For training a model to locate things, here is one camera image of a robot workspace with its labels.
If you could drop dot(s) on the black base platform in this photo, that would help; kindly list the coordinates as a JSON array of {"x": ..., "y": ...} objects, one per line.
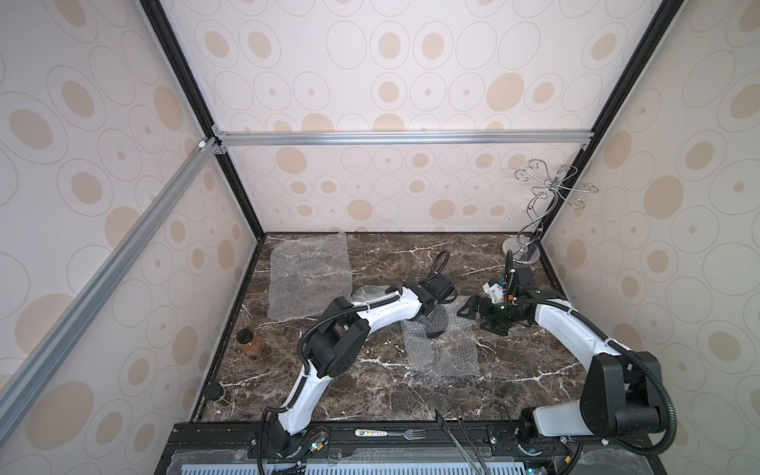
[{"x": 332, "y": 448}]

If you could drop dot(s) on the black round knob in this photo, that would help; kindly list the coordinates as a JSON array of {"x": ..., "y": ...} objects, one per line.
[{"x": 215, "y": 392}]

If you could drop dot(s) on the black frame post back right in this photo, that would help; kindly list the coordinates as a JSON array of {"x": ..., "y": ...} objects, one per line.
[{"x": 663, "y": 18}]

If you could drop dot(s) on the aluminium rail left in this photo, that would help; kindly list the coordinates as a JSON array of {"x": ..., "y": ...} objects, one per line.
[{"x": 42, "y": 364}]

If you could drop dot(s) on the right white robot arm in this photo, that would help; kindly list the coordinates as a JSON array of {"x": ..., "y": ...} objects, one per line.
[{"x": 623, "y": 399}]

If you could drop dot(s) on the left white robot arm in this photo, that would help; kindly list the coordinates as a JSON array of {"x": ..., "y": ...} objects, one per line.
[{"x": 330, "y": 348}]

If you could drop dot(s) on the black frame post back left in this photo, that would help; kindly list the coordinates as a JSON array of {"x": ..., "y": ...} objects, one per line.
[{"x": 160, "y": 25}]

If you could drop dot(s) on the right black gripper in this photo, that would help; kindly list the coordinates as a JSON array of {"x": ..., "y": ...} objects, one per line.
[{"x": 496, "y": 312}]

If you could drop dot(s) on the black tongs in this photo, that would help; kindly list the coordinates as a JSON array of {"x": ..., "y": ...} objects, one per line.
[{"x": 472, "y": 456}]

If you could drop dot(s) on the bubble wrap sheet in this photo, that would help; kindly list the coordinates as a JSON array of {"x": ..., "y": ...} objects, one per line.
[{"x": 453, "y": 354}]

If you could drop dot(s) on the dark grey dinner plate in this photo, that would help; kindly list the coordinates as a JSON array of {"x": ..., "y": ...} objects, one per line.
[{"x": 432, "y": 325}]

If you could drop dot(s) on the black frame post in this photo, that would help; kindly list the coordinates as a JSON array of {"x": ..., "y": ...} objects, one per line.
[
  {"x": 160, "y": 25},
  {"x": 663, "y": 18}
]

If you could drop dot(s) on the fork with patterned handle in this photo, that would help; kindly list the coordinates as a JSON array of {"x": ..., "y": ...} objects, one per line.
[{"x": 408, "y": 434}]

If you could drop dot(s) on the bubble wrap sheet around orange plate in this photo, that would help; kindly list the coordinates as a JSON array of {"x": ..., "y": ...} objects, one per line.
[{"x": 306, "y": 275}]

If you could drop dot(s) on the amber glass jar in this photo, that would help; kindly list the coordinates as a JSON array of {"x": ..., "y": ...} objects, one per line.
[{"x": 250, "y": 343}]

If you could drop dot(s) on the aluminium rail back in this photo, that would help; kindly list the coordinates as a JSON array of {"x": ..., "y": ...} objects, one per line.
[{"x": 407, "y": 138}]

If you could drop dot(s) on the chrome wire mug tree stand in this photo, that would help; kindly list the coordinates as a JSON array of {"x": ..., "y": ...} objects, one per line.
[{"x": 550, "y": 190}]

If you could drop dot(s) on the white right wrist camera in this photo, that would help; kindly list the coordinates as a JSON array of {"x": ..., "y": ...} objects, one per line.
[{"x": 495, "y": 292}]

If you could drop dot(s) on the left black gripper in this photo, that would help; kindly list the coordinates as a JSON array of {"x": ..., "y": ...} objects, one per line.
[{"x": 432, "y": 305}]

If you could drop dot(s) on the aluminium rail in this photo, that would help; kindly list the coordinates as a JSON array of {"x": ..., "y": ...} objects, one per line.
[
  {"x": 42, "y": 364},
  {"x": 407, "y": 138}
]

